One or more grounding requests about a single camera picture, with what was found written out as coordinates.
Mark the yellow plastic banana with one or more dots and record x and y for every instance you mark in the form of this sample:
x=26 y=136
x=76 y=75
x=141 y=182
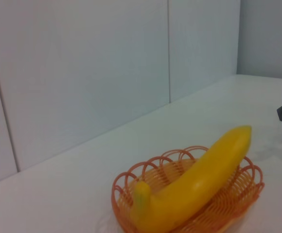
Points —
x=192 y=184

